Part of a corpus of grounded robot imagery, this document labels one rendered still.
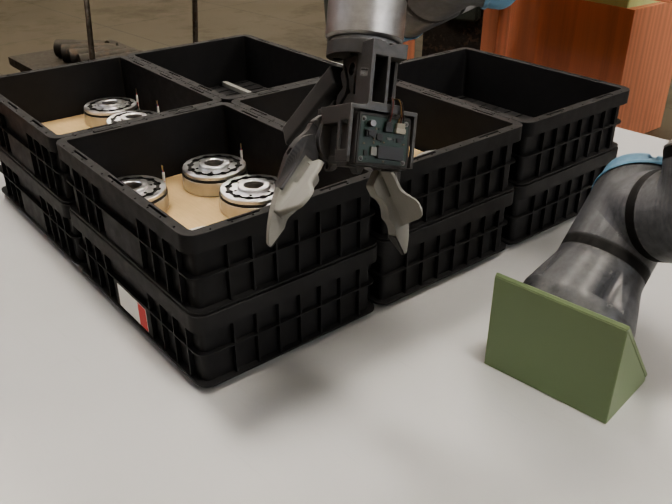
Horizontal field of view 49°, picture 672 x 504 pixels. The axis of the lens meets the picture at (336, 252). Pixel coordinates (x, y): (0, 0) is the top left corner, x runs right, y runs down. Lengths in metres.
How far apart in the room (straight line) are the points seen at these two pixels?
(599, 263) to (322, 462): 0.41
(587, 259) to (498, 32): 2.98
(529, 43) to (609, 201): 3.10
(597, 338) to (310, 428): 0.35
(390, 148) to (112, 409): 0.50
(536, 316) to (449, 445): 0.19
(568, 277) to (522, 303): 0.06
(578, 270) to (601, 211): 0.09
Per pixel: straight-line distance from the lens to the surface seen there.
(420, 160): 1.03
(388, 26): 0.70
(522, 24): 4.07
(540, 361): 0.96
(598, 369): 0.93
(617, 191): 0.98
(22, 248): 1.38
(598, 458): 0.92
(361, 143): 0.66
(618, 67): 3.78
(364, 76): 0.68
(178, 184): 1.22
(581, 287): 0.93
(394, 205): 0.75
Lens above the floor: 1.31
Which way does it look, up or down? 29 degrees down
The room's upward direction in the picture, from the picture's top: straight up
